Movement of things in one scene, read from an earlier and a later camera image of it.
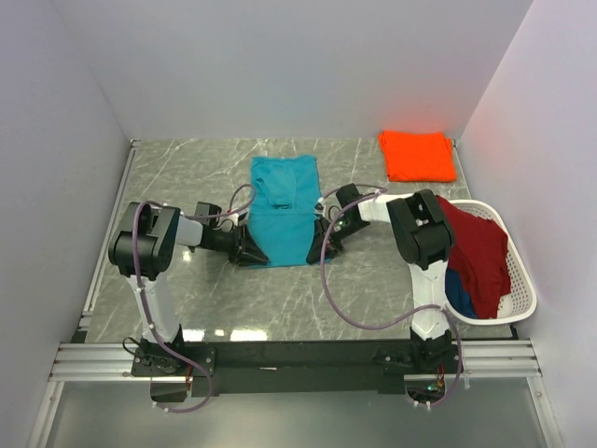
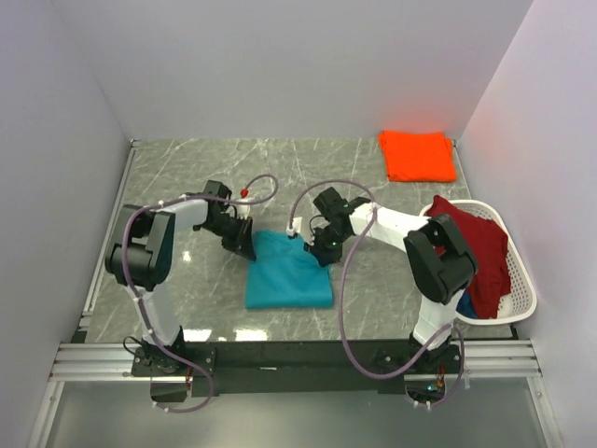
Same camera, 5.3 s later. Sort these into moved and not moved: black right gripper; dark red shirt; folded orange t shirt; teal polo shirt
Moved: teal polo shirt
Not moved: black right gripper; folded orange t shirt; dark red shirt
